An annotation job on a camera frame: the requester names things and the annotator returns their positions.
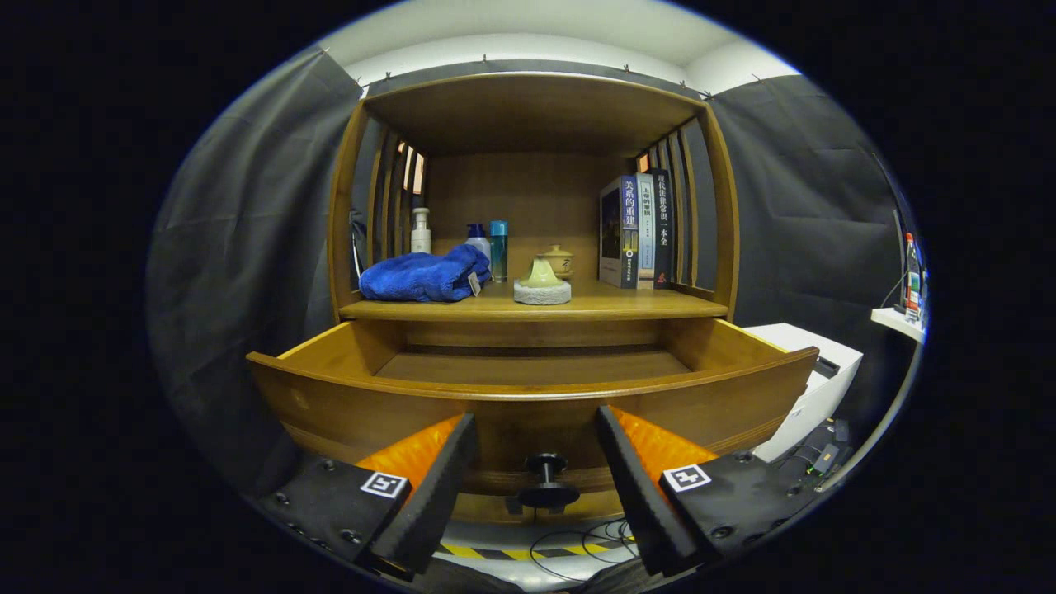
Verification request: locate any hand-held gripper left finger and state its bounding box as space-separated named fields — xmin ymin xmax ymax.
xmin=252 ymin=412 xmax=479 ymax=577

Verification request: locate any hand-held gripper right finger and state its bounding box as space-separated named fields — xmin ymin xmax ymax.
xmin=596 ymin=404 xmax=826 ymax=578

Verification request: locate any black drawer knob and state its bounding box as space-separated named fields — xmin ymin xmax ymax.
xmin=516 ymin=452 xmax=581 ymax=511

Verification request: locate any wooden drawer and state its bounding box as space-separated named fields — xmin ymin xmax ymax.
xmin=246 ymin=318 xmax=820 ymax=525

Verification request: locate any pale green sponge scrubber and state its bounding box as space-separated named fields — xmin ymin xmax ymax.
xmin=513 ymin=256 xmax=573 ymax=306

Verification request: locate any wooden countertop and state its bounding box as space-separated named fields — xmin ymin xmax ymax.
xmin=338 ymin=276 xmax=730 ymax=323

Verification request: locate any wooden cabinet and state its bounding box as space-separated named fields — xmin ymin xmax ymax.
xmin=328 ymin=72 xmax=741 ymax=529

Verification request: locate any yellow black hazard tape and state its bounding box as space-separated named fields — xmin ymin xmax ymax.
xmin=436 ymin=542 xmax=615 ymax=563

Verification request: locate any black electronic box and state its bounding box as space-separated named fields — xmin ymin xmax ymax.
xmin=775 ymin=417 xmax=855 ymax=488

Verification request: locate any white printer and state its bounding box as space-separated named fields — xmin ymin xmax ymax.
xmin=742 ymin=323 xmax=865 ymax=463

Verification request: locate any blue towel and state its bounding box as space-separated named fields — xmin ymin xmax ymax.
xmin=359 ymin=243 xmax=492 ymax=303

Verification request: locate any beige lidded teacup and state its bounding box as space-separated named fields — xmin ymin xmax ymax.
xmin=538 ymin=244 xmax=575 ymax=280

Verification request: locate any teal bottle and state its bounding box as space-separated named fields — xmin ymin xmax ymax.
xmin=489 ymin=219 xmax=509 ymax=284

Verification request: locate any book with blue spine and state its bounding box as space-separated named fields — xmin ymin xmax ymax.
xmin=599 ymin=176 xmax=640 ymax=290

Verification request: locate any book with pale spine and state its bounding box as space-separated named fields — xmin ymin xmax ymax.
xmin=635 ymin=172 xmax=657 ymax=290

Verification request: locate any book with black spine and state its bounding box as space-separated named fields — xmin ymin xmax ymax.
xmin=648 ymin=168 xmax=675 ymax=290

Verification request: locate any white shelf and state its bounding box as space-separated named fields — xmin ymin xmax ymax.
xmin=870 ymin=307 xmax=926 ymax=343

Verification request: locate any bottle with red label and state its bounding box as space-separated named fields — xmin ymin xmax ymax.
xmin=903 ymin=233 xmax=922 ymax=318

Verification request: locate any black cable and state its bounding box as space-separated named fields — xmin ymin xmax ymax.
xmin=528 ymin=516 xmax=640 ymax=588

